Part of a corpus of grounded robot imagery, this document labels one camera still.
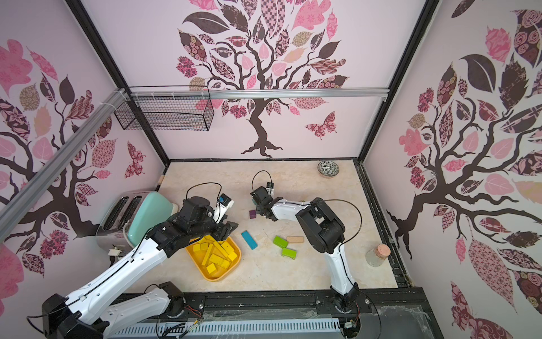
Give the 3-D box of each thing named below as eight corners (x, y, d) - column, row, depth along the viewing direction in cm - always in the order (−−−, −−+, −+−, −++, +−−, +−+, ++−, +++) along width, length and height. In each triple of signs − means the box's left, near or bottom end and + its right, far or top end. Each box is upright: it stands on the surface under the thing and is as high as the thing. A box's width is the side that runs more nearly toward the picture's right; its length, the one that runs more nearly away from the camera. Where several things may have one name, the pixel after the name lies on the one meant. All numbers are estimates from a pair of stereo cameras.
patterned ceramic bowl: (319, 178, 114) (320, 173, 111) (317, 165, 120) (318, 160, 117) (338, 178, 114) (340, 173, 111) (335, 165, 120) (336, 160, 117)
